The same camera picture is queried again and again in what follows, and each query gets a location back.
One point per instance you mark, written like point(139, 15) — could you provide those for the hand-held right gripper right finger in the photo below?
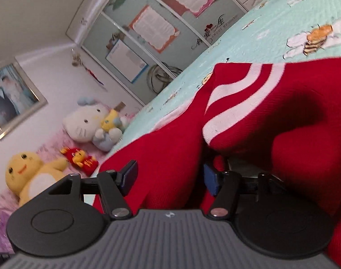
point(211, 180)

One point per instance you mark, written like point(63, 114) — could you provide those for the blue-bordered wall poster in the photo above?
point(127, 60)

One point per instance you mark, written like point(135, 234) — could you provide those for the orange-bordered wall poster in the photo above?
point(153, 29)

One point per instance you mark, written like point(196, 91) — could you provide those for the hanging wall ornament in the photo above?
point(87, 68)

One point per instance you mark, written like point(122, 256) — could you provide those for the red white-striped knit sweater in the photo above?
point(285, 112)

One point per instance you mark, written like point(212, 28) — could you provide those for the grey sliding-door wardrobe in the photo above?
point(103, 28)

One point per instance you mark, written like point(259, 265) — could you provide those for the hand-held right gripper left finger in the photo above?
point(130, 175)

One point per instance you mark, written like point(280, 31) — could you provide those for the red plush cushion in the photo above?
point(82, 161)

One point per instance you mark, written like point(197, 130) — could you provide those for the white cat plush toy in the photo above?
point(80, 123)

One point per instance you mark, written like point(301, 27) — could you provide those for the mint quilted bee-print bedspread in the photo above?
point(251, 50)

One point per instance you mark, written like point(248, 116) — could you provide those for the framed wedding photo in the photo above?
point(10, 95)

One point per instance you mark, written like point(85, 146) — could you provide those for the yellow duck plush toy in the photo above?
point(27, 173)

